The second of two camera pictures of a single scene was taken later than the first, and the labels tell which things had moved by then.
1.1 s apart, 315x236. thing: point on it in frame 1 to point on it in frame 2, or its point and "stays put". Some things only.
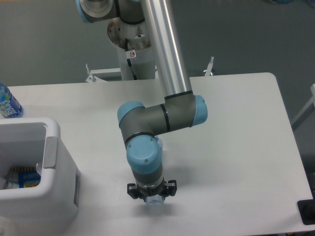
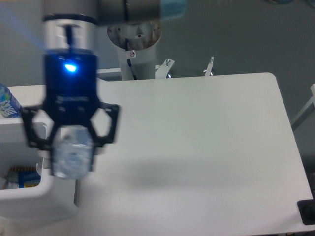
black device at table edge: [306, 209] stays put
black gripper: [136, 192] to [71, 85]
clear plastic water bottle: [156, 199] to [73, 151]
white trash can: [36, 142] stays put
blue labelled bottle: [10, 107] stays put
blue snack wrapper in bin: [24, 177] stays put
